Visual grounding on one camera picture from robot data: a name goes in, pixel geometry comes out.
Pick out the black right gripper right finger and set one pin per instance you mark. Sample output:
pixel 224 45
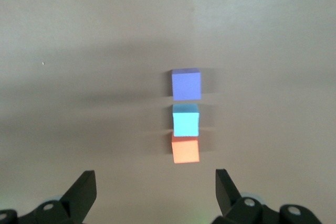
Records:
pixel 231 197

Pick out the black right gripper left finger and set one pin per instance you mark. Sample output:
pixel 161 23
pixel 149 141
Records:
pixel 76 197

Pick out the brown table cover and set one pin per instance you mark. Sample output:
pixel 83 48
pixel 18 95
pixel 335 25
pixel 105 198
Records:
pixel 78 77

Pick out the light blue foam block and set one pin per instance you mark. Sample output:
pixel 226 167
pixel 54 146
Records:
pixel 185 121

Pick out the purple foam block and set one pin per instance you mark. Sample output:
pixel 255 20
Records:
pixel 186 85

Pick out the orange foam block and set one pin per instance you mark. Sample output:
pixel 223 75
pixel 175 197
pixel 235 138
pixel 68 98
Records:
pixel 185 151

